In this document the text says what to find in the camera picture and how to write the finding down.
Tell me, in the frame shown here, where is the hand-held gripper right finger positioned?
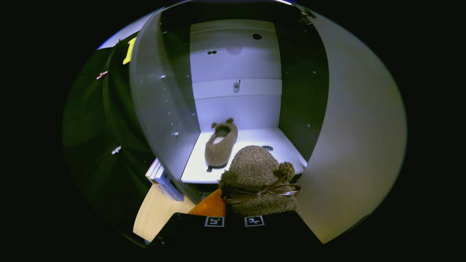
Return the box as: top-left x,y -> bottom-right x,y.
233,212 -> 323,250

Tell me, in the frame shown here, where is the grey shoe cabinet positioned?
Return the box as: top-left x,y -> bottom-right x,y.
129,0 -> 330,204

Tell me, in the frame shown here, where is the white book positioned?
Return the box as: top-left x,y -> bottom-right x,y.
146,158 -> 164,182

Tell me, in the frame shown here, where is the black backdrop cloth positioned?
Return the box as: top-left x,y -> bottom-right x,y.
62,33 -> 157,233

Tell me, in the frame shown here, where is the brown fuzzy shoe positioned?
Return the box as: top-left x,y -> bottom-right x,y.
204,118 -> 238,171
218,145 -> 302,218

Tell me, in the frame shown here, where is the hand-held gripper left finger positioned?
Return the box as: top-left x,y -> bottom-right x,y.
147,188 -> 233,250

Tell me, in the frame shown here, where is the white shoe cabinet door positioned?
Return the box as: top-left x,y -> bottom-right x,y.
297,5 -> 407,244

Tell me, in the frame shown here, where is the grey-blue book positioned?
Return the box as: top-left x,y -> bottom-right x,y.
151,169 -> 185,202

